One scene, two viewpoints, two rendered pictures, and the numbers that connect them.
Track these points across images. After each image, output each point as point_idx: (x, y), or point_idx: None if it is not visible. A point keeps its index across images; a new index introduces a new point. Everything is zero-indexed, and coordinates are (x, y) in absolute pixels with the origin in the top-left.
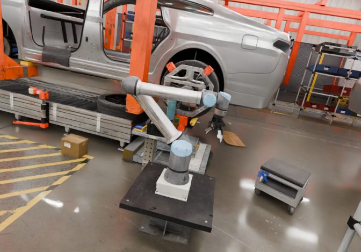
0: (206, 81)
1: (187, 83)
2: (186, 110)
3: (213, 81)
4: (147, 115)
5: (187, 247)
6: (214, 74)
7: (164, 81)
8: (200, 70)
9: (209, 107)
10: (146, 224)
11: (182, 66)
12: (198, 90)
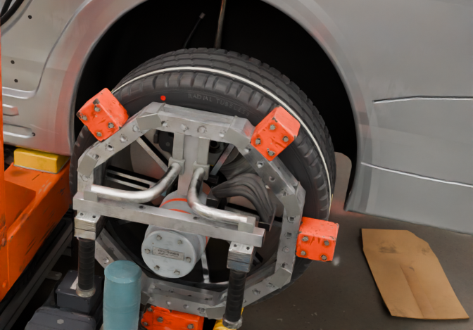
0: (264, 200)
1: (176, 224)
2: (195, 276)
3: (303, 172)
4: None
5: None
6: (305, 131)
7: (80, 178)
8: (236, 138)
9: (294, 272)
10: None
11: (153, 121)
12: (229, 257)
